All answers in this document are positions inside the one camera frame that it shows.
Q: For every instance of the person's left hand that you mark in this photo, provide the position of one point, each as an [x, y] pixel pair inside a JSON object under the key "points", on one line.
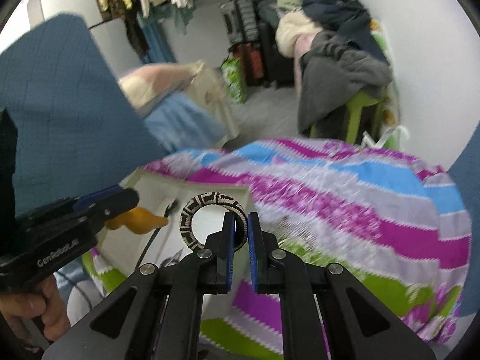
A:
{"points": [[45, 302]]}

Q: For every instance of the blue textured left cushion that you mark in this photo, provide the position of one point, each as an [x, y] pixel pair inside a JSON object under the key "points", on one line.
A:
{"points": [[77, 132]]}

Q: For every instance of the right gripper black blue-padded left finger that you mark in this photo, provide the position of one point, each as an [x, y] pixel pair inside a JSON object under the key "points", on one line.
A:
{"points": [[156, 312]]}

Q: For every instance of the colourful striped floral blanket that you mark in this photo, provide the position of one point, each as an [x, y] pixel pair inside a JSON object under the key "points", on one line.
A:
{"points": [[397, 223]]}

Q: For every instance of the grey clothes pile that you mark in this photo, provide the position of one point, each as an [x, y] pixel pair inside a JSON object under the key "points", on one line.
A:
{"points": [[333, 72]]}

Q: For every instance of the pink beige pillow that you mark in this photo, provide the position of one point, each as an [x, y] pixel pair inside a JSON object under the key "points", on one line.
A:
{"points": [[148, 85]]}

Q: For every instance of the cream blanket bundle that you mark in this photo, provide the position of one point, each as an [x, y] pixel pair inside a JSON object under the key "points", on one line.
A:
{"points": [[291, 26]]}

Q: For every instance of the green plastic stool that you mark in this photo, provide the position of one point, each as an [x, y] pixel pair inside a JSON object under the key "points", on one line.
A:
{"points": [[362, 113]]}

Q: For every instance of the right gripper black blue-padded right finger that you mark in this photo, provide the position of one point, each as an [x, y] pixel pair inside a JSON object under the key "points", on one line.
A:
{"points": [[326, 313]]}

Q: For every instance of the orange gourd pendant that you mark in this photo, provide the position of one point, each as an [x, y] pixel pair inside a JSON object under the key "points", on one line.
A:
{"points": [[138, 220]]}

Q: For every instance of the black patterned bangle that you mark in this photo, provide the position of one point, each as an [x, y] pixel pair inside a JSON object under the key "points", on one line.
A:
{"points": [[209, 206]]}

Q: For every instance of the black suitcase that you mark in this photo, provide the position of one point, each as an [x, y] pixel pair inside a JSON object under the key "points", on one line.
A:
{"points": [[240, 21]]}

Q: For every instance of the light blue bed sheet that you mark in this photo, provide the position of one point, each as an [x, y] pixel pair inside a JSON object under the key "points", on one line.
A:
{"points": [[178, 123]]}

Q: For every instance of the white cabinet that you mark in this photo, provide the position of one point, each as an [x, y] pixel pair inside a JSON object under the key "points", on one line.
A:
{"points": [[109, 34]]}

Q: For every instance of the dark navy garment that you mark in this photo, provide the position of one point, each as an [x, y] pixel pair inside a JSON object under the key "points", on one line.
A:
{"points": [[350, 20]]}

